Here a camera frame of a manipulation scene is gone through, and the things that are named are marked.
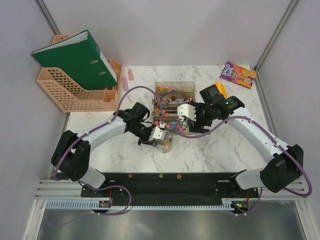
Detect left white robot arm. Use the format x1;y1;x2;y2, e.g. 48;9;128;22
51;102;157;197

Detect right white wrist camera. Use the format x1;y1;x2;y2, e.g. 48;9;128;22
177;103;197;122

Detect white slotted cable duct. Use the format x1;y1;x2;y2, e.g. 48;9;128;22
45;199;235;211

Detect pink highlighter pen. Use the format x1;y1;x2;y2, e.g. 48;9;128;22
128;69;134;81

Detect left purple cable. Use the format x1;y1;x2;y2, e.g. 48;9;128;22
44;85;166;228

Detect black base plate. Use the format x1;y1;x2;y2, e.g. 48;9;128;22
81;172;259;205

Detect purple highlighter pen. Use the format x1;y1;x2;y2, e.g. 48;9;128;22
122;76;129;91

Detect Roald Dahl book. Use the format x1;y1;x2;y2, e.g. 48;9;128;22
219;61;257;89

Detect clear four-compartment candy box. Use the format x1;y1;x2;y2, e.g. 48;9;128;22
152;81;196;135

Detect green ring binder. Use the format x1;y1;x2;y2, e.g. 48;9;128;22
31;30;118;90

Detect yellow plastic scoop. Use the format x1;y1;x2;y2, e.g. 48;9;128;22
214;82;228;99

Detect peach plastic file rack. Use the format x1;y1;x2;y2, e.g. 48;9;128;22
37;35;122;113

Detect clear plastic cup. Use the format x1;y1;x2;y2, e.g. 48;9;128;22
156;131;174;154

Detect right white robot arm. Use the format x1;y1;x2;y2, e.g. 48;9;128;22
178;84;304;197

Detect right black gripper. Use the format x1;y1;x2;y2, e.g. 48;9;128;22
188;101;215;135

